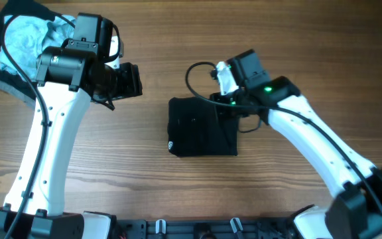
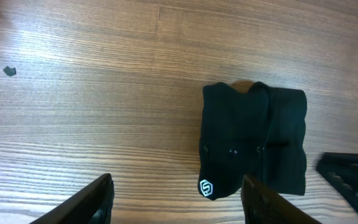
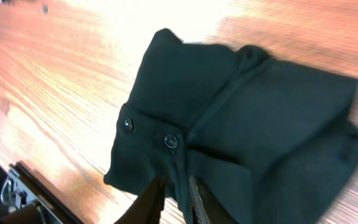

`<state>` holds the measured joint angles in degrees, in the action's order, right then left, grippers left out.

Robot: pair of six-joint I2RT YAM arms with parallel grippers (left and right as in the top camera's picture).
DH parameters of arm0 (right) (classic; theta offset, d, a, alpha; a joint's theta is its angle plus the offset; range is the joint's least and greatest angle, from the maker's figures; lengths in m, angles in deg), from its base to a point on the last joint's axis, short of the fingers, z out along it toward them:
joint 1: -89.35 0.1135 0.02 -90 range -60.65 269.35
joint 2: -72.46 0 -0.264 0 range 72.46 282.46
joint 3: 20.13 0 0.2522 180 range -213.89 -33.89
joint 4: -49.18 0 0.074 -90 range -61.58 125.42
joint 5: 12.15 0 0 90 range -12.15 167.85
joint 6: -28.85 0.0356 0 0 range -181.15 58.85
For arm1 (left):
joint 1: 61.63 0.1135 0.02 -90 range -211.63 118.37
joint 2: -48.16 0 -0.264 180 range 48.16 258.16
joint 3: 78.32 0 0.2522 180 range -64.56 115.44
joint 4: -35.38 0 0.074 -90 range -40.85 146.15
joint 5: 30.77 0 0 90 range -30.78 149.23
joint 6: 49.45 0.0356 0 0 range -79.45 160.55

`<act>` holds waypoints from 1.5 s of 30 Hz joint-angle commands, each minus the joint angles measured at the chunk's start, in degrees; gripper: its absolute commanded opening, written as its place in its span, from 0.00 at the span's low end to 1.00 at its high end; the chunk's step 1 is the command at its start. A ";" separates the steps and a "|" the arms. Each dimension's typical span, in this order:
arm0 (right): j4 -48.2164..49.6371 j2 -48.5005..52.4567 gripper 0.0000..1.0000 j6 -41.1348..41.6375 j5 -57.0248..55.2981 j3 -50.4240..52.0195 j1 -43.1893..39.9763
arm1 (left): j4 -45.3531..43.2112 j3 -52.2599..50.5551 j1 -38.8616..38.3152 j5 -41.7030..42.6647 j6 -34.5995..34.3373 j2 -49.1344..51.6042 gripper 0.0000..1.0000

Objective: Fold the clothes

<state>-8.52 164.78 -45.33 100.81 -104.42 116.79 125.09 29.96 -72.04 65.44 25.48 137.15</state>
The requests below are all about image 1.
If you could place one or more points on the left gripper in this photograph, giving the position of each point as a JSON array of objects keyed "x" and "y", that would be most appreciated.
[{"x": 132, "y": 84}]

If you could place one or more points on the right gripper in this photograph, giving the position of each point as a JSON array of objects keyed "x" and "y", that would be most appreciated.
[{"x": 223, "y": 112}]

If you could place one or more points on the black t-shirt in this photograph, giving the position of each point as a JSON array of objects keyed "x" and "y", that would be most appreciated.
[{"x": 195, "y": 128}]

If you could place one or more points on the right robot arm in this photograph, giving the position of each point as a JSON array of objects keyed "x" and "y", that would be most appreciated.
[{"x": 353, "y": 181}]

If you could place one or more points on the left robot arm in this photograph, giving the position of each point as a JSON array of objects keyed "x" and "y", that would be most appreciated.
[{"x": 70, "y": 77}]

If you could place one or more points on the grey folded garment in pile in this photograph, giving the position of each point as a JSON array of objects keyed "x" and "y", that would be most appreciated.
[{"x": 15, "y": 86}]

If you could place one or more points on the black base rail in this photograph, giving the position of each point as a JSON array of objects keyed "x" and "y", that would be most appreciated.
[{"x": 261, "y": 228}]

